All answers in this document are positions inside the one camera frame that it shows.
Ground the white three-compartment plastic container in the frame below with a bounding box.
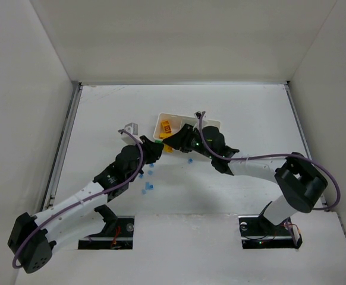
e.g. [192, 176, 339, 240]
[153, 113, 221, 154]

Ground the green yellow lego stack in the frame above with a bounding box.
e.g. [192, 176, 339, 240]
[164, 145, 173, 153]

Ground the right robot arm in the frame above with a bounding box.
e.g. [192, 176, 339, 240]
[162, 124, 328, 229]

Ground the yellow curved lego brick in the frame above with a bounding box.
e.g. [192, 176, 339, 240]
[161, 119, 172, 134]

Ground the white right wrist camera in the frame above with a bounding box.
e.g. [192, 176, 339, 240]
[194, 111, 207, 129]

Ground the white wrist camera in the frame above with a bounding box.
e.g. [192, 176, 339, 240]
[194, 111, 207, 129]
[120, 122, 139, 144]

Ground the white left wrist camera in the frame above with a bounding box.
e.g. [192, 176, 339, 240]
[120, 122, 139, 144]

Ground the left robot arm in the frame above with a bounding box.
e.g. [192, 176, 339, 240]
[8, 136, 163, 274]

